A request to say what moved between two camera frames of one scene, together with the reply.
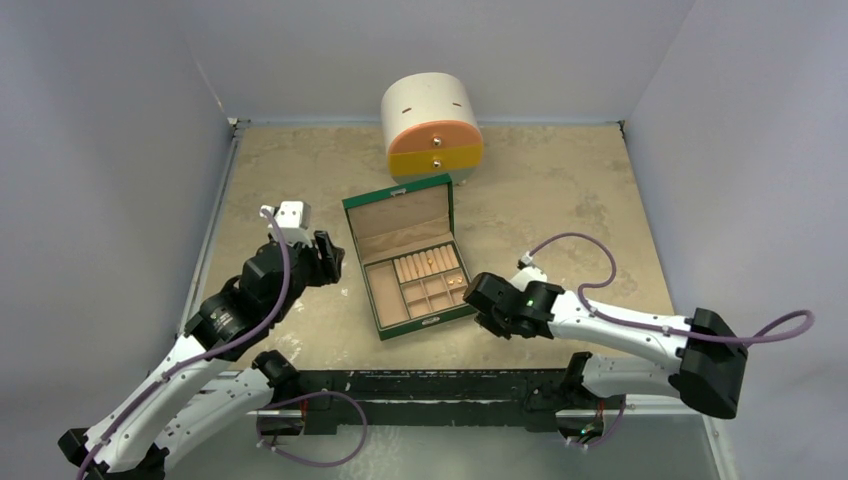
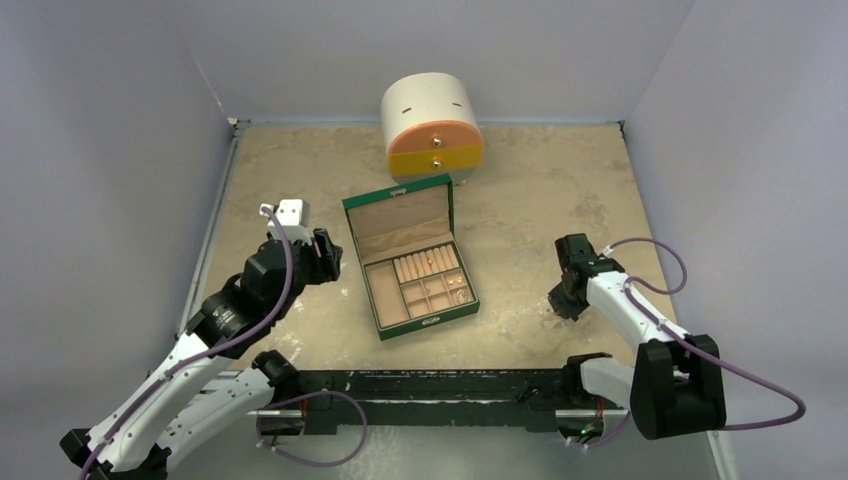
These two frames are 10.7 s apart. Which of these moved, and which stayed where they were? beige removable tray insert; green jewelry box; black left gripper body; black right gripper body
Moved: black right gripper body
Stayed: beige removable tray insert; green jewelry box; black left gripper body
